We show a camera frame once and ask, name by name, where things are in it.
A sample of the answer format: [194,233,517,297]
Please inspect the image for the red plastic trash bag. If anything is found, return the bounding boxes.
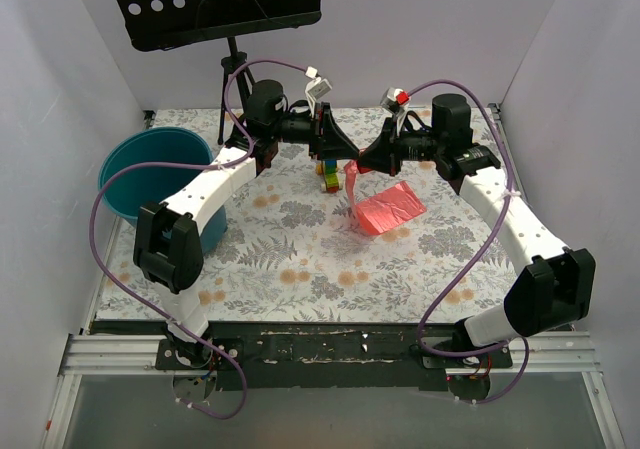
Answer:
[345,161,426,236]

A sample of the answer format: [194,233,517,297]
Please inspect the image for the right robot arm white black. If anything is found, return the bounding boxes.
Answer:
[357,89,596,367]

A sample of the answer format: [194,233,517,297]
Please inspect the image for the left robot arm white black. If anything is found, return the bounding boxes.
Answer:
[134,76,359,369]

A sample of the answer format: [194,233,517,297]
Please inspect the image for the teal plastic trash bin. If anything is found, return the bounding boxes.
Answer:
[98,127,214,226]

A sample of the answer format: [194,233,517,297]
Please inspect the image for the colourful toy brick car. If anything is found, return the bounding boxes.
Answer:
[316,159,344,194]

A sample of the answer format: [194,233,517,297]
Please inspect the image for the black music stand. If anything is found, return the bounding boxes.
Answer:
[102,0,322,145]

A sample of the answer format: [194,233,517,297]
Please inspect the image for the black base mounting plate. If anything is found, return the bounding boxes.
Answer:
[154,318,516,393]

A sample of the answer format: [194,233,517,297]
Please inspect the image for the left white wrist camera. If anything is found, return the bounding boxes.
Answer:
[305,66,333,115]

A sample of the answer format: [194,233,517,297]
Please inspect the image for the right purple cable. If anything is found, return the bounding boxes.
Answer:
[404,79,531,405]

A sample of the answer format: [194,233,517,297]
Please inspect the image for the purple cable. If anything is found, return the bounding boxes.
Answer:
[88,59,321,420]
[404,79,531,405]

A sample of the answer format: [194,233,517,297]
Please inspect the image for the aluminium frame rail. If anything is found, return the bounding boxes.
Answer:
[42,331,625,448]

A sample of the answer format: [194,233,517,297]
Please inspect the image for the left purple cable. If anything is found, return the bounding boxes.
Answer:
[88,59,321,420]

